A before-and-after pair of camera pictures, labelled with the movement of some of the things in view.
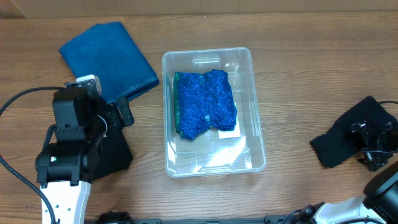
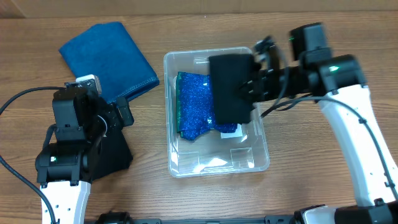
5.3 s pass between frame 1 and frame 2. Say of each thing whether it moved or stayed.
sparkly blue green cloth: stayed
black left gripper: stayed
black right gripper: moved
